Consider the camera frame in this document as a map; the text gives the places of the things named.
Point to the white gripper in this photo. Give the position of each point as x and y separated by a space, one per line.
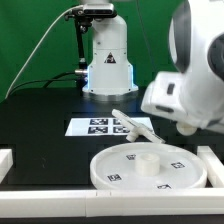
161 99

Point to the white cross table base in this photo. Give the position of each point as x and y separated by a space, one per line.
136 129

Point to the white round table top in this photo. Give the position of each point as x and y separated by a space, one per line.
147 166

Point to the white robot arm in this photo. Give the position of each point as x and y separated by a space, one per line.
192 95

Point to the white fence bar right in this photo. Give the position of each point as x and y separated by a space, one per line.
215 168

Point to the white fence bar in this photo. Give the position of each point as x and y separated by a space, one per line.
6 162
215 168
95 203

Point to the paper sheet with markers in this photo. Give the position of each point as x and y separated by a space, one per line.
95 127

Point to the white fence bar front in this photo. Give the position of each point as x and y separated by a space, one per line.
95 203

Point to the white fence bar left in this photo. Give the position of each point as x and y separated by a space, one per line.
6 162

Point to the black camera on stand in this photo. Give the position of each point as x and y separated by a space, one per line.
83 16

